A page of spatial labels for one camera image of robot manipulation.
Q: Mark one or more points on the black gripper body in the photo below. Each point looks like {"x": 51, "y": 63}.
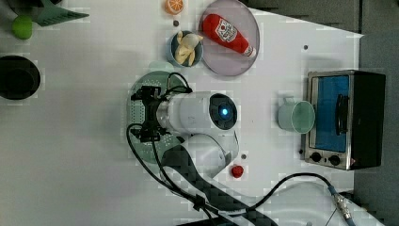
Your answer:
{"x": 150, "y": 129}

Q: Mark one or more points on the green strainer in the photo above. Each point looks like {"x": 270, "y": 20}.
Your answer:
{"x": 164, "y": 76}

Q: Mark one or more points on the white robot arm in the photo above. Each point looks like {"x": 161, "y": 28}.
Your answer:
{"x": 190, "y": 137}

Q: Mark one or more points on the blue bowl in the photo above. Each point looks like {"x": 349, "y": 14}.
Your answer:
{"x": 172, "y": 46}

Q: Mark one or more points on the peeled banana toy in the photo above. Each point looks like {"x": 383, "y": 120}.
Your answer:
{"x": 186, "y": 47}

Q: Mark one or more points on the red round fruit toy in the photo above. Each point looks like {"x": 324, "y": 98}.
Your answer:
{"x": 237, "y": 171}

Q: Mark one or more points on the pink plate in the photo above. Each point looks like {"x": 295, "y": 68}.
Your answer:
{"x": 222, "y": 60}

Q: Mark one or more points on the red ketchup bottle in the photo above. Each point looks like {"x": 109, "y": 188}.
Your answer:
{"x": 224, "y": 33}

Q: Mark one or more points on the orange slice toy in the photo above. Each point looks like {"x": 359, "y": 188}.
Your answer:
{"x": 174, "y": 7}

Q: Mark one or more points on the black round object lower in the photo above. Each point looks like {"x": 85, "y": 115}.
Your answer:
{"x": 19, "y": 77}

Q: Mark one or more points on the green mug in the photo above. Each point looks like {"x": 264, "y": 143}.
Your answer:
{"x": 295, "y": 116}

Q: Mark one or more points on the green ball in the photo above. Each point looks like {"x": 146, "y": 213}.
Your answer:
{"x": 22, "y": 27}

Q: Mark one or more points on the black toaster oven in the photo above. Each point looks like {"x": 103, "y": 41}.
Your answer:
{"x": 349, "y": 117}

